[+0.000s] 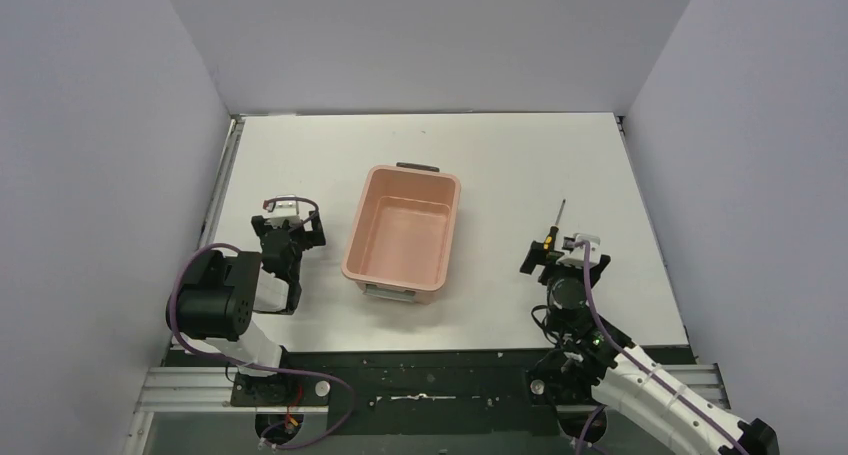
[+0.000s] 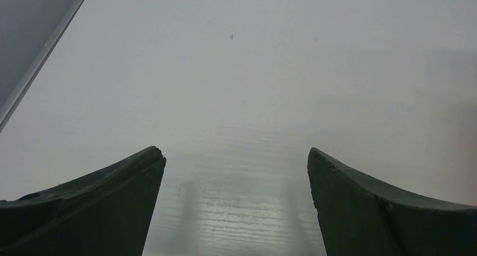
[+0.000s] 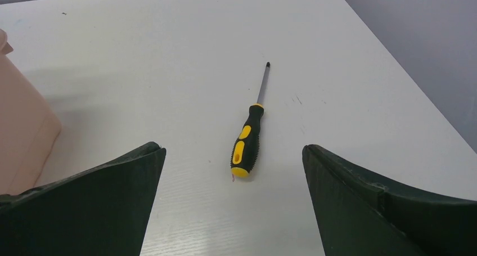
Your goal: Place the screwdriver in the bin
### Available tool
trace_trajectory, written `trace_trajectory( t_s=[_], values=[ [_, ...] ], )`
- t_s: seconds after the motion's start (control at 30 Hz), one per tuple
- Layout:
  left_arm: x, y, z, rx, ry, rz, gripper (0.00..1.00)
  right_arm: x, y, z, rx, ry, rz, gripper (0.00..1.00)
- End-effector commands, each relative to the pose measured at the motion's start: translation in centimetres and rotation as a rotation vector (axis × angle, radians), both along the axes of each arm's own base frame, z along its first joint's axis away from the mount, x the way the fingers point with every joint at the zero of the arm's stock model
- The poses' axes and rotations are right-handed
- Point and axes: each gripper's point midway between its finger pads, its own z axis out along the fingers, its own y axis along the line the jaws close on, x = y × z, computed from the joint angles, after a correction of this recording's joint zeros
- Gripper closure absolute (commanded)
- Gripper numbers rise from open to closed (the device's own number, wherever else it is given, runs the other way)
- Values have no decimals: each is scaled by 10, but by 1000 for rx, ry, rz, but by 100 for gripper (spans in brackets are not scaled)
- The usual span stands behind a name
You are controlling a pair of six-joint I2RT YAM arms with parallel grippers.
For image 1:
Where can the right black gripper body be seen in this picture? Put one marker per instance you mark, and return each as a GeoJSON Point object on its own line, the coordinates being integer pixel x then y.
{"type": "Point", "coordinates": [551, 268]}

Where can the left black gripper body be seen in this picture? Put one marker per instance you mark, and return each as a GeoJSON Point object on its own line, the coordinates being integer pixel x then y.
{"type": "Point", "coordinates": [286, 230]}

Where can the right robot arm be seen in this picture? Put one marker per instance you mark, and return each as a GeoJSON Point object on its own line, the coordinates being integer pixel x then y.
{"type": "Point", "coordinates": [593, 360]}

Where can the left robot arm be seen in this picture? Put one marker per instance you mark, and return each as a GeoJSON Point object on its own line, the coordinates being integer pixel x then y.
{"type": "Point", "coordinates": [218, 295]}

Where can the black yellow screwdriver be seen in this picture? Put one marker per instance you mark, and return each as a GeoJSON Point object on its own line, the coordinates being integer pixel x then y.
{"type": "Point", "coordinates": [552, 230]}

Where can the pink plastic bin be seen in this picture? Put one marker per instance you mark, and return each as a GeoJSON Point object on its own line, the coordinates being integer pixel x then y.
{"type": "Point", "coordinates": [402, 235]}

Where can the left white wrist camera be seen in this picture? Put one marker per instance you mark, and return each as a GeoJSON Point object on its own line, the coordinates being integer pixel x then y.
{"type": "Point", "coordinates": [282, 209]}

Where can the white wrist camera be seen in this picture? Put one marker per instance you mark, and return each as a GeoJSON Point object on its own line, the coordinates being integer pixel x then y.
{"type": "Point", "coordinates": [282, 209]}
{"type": "Point", "coordinates": [581, 250]}

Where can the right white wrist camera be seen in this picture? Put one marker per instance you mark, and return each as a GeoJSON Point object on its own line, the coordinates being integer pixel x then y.
{"type": "Point", "coordinates": [581, 250]}

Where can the aluminium rail frame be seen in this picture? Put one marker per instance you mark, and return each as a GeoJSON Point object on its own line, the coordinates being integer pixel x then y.
{"type": "Point", "coordinates": [390, 403]}

